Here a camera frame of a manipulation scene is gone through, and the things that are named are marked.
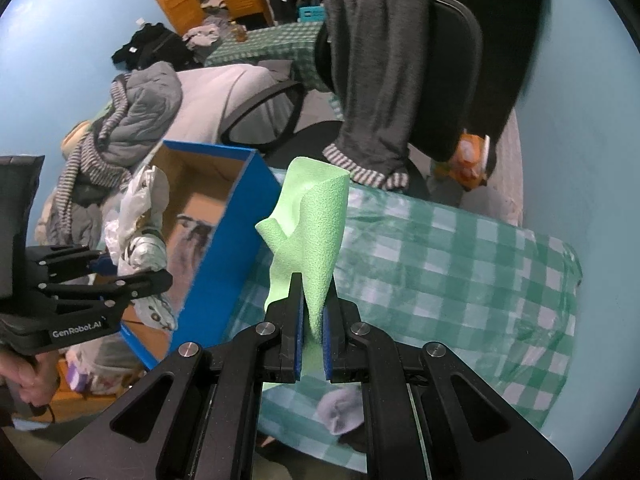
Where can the white plastic bag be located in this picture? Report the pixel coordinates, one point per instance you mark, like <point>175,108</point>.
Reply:
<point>142,200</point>

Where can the dark green checked tablecloth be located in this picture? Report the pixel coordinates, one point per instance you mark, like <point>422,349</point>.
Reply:
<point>270,42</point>

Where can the dark grey folded cloth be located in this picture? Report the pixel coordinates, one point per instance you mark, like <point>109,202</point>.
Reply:
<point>275,67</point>

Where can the grey and white clothes pile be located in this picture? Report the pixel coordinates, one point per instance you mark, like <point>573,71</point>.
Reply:
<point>205,35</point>

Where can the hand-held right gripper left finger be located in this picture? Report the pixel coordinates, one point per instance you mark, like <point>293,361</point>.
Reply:
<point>298,340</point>

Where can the glass jar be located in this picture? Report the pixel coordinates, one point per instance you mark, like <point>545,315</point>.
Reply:
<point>239,33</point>

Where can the pale blanket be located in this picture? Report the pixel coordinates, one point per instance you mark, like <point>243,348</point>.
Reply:
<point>215,95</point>

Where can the black office chair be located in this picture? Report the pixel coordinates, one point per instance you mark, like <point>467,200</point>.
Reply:
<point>450,70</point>

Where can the light green checked tablecloth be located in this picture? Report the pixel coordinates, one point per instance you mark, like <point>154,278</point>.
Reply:
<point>450,270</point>

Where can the beige textured cloth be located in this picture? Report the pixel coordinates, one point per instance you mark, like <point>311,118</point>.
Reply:
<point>505,175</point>

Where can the blue plastic crate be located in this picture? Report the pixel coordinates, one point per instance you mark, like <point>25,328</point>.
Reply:
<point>311,13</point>

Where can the black hanging coat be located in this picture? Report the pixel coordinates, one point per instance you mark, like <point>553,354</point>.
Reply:
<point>505,35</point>

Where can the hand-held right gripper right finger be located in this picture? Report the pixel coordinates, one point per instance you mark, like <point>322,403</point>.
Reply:
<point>327,340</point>

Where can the grey sock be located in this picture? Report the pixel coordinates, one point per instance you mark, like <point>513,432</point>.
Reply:
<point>340,407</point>

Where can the grey puffer jacket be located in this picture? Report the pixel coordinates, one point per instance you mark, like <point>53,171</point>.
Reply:
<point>145,105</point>

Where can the pale patterned cloth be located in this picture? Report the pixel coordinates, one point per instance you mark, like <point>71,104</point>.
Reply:
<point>100,370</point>

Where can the black bag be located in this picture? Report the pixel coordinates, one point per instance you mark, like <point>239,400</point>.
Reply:
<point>155,47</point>

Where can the yellow green pillow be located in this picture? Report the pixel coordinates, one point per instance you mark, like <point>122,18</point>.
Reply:
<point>80,132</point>

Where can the light green cloth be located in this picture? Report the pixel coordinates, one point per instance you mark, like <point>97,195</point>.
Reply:
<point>310,230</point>

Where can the orange plastic bag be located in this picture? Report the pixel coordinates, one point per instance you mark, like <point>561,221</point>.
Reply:
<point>465,160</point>

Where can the person's left hand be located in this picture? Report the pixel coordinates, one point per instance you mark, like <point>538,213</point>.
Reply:
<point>22,375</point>

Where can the grey striped scarf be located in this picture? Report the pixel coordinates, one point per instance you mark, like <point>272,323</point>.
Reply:
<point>87,160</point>

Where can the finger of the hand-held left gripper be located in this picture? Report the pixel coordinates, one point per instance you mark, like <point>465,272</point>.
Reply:
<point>65,257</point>
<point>130,282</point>

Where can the blue cardboard box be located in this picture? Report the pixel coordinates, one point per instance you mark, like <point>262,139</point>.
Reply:
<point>235,240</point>

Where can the dark grey draped towel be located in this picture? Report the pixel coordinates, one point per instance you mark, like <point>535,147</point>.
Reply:
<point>380,60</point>

